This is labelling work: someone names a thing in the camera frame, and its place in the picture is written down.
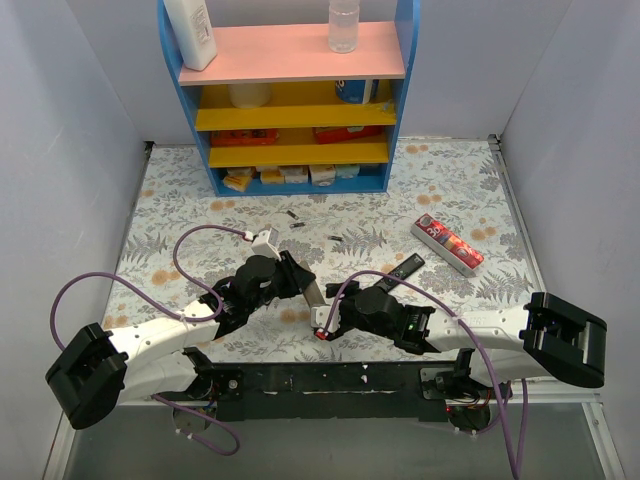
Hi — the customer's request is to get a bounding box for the purple cable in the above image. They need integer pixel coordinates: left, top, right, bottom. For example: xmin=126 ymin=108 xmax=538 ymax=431
xmin=324 ymin=270 xmax=530 ymax=480
xmin=49 ymin=224 xmax=251 ymax=456

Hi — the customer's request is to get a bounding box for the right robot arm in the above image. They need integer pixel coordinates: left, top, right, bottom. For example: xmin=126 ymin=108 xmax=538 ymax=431
xmin=311 ymin=283 xmax=607 ymax=398

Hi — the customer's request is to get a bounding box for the yellow white small box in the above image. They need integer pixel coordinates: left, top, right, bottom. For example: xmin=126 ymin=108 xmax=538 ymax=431
xmin=260 ymin=169 xmax=285 ymax=185

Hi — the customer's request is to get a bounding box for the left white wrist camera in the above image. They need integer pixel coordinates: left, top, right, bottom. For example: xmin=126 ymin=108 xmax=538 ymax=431
xmin=243 ymin=228 xmax=281 ymax=261

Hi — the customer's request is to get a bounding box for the white air conditioner remote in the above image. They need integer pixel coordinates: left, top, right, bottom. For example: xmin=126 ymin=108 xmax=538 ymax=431
xmin=296 ymin=260 xmax=326 ymax=309

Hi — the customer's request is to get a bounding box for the blue white round container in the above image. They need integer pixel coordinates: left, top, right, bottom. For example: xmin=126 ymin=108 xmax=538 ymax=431
xmin=335 ymin=79 xmax=379 ymax=105

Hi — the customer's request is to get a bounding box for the yellow red small box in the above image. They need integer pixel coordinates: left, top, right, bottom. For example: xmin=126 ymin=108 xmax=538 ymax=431
xmin=223 ymin=167 xmax=255 ymax=192

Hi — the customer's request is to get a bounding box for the floral patterned table mat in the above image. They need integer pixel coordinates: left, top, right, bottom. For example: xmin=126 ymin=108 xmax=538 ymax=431
xmin=93 ymin=137 xmax=559 ymax=365

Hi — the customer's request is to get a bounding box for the red orange box right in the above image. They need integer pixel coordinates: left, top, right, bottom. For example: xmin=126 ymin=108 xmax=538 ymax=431
xmin=312 ymin=125 xmax=384 ymax=144

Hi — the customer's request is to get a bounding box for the white plastic bottle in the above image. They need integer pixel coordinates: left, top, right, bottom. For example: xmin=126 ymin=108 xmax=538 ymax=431
xmin=163 ymin=0 xmax=218 ymax=71

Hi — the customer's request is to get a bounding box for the orange box left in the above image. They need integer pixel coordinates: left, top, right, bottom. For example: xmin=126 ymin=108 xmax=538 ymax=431
xmin=210 ymin=129 xmax=279 ymax=147

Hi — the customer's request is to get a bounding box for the black TV remote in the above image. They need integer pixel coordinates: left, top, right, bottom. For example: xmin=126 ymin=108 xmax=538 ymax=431
xmin=375 ymin=253 xmax=425 ymax=292

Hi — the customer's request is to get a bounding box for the red toothpaste box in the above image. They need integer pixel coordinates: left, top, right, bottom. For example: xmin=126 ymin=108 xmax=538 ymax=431
xmin=410 ymin=214 xmax=484 ymax=278

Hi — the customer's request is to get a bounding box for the white cylindrical container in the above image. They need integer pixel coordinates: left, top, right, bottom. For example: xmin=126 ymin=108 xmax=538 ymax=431
xmin=227 ymin=83 xmax=271 ymax=109

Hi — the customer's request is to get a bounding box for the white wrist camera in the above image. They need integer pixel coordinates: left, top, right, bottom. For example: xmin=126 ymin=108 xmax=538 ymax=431
xmin=243 ymin=228 xmax=281 ymax=261
xmin=310 ymin=305 xmax=340 ymax=340

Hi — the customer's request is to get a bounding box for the teal white small box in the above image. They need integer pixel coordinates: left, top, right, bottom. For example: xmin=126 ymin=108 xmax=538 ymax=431
xmin=335 ymin=164 xmax=360 ymax=179

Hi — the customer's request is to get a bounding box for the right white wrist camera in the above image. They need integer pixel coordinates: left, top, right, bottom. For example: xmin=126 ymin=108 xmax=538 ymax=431
xmin=310 ymin=305 xmax=340 ymax=340

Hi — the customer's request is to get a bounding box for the white orange small carton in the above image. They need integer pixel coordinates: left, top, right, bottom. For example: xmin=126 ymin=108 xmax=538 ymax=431
xmin=309 ymin=164 xmax=336 ymax=187

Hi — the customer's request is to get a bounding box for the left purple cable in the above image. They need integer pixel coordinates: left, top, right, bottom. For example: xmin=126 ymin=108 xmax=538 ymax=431
xmin=49 ymin=224 xmax=251 ymax=456

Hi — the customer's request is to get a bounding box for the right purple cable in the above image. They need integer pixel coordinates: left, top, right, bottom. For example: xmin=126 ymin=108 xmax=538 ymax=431
xmin=324 ymin=270 xmax=530 ymax=480

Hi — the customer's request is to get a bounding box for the blue wooden shelf unit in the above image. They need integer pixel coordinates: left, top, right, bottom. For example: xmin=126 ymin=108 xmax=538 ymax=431
xmin=157 ymin=1 xmax=421 ymax=197

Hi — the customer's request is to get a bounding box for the clear plastic water bottle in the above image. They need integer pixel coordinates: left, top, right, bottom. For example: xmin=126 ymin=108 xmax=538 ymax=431
xmin=328 ymin=0 xmax=360 ymax=53

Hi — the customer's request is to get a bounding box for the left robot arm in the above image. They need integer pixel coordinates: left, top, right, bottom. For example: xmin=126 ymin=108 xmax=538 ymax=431
xmin=45 ymin=251 xmax=316 ymax=430

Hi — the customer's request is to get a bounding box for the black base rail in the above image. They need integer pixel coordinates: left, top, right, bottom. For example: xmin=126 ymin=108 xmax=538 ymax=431
xmin=154 ymin=347 xmax=496 ymax=425

